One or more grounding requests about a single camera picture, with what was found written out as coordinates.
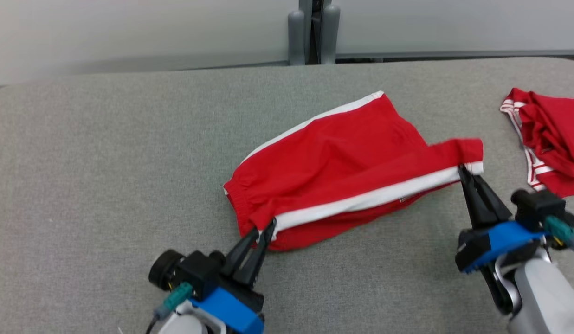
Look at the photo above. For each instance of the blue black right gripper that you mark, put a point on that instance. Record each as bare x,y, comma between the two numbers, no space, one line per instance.
495,243

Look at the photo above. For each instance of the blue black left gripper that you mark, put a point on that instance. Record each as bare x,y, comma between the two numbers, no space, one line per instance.
235,311

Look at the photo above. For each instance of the red Bulls 23 jersey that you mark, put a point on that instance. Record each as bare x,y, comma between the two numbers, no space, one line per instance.
556,134

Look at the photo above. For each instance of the red shorts white stripe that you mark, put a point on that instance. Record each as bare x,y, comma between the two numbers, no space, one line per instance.
338,167

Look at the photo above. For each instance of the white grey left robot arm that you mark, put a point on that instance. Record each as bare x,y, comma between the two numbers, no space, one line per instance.
184,325

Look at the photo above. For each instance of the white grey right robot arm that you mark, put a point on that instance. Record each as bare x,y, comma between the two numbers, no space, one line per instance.
542,297

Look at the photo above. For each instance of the grey fabric upholstered surface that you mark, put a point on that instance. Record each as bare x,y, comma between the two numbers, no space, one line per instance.
106,162

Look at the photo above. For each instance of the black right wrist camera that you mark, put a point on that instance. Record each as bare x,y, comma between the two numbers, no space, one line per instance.
537,204

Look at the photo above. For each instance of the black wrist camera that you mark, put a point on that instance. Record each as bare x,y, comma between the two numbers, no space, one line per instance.
537,204
194,271

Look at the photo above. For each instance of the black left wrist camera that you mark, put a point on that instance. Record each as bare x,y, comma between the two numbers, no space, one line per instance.
194,271

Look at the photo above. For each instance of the green right wrist camera plug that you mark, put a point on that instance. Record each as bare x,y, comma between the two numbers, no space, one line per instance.
560,229

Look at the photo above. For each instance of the green wrist camera plug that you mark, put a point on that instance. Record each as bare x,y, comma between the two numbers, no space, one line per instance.
177,297
560,229

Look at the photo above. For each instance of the green left wrist camera plug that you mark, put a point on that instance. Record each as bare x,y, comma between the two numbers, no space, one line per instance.
177,297

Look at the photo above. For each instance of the grey cylinder post foot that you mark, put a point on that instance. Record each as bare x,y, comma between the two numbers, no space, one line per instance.
331,37
296,41

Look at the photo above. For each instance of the grey upright partition post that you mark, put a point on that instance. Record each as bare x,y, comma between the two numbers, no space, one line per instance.
314,28

